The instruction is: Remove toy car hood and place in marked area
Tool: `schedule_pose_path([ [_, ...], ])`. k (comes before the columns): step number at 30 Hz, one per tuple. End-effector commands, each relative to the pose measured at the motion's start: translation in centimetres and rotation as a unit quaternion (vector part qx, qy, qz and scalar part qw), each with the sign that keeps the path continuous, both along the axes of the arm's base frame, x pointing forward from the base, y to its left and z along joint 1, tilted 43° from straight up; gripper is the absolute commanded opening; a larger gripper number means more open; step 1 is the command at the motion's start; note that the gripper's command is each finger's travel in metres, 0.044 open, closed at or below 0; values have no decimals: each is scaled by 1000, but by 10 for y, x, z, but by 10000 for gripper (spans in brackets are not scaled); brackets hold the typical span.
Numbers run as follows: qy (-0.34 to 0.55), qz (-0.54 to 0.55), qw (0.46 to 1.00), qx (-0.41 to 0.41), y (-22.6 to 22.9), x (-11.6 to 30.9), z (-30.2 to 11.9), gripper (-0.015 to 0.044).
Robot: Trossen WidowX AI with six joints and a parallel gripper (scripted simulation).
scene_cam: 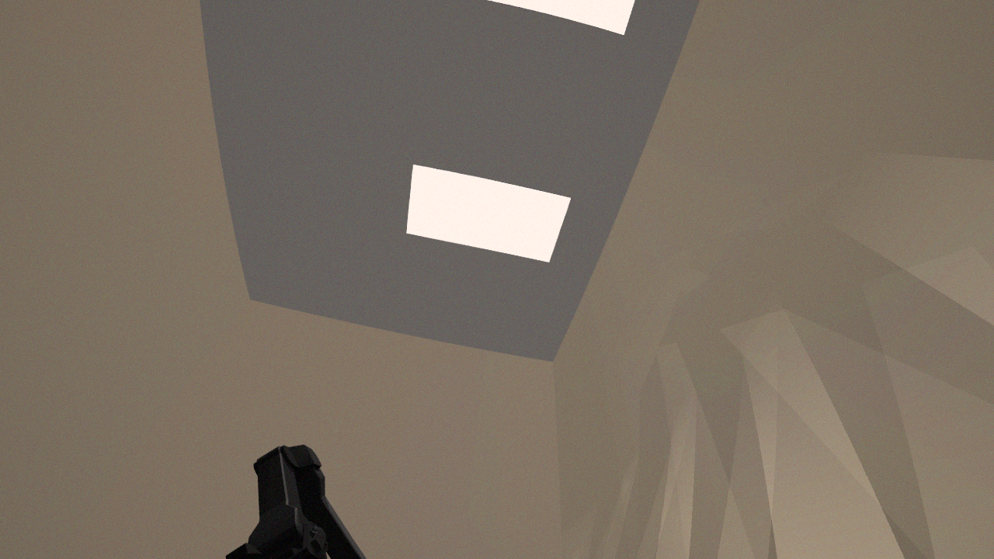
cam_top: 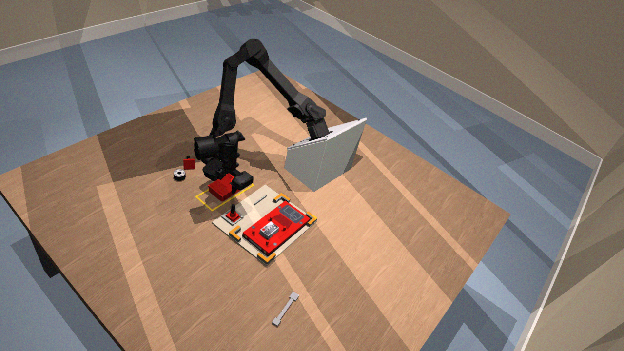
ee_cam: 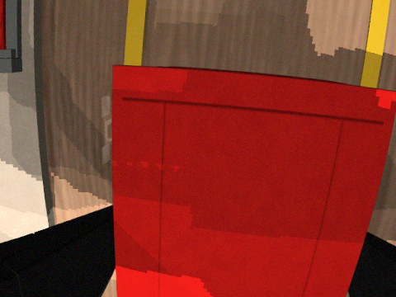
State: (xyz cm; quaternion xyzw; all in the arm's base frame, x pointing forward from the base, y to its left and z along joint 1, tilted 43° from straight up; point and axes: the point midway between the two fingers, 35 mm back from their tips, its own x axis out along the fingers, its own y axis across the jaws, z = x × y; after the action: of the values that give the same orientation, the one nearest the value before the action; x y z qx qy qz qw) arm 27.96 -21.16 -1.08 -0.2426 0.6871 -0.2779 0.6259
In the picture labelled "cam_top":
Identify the black and white toy tyre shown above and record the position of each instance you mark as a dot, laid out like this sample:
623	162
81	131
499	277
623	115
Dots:
179	174

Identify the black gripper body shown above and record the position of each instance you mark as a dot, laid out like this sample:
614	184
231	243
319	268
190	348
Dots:
241	179

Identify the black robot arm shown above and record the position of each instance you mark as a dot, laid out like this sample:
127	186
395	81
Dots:
300	105

